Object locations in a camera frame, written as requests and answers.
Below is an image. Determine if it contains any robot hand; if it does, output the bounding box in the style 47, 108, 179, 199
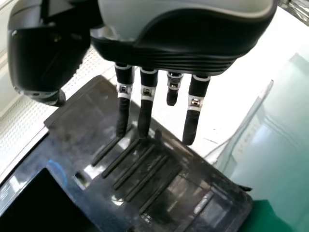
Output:
7, 0, 280, 146

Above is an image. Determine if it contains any black oven with glass door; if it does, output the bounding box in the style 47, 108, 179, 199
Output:
0, 74, 254, 232

